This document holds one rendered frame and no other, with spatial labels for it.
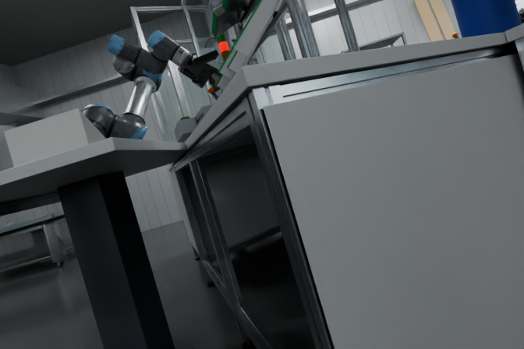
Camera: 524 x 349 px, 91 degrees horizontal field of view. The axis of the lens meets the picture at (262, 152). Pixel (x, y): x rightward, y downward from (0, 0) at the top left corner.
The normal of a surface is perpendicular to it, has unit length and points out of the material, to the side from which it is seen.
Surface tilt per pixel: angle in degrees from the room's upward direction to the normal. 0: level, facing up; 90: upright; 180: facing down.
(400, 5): 90
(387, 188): 90
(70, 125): 90
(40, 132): 90
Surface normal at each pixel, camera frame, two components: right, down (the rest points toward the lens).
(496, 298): 0.39, -0.12
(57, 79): -0.05, 0.01
